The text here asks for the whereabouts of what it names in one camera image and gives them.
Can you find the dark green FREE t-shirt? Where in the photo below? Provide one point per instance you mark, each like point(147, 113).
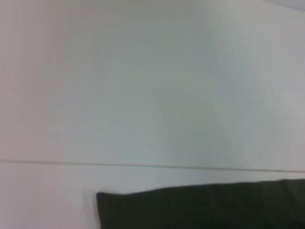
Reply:
point(202, 207)

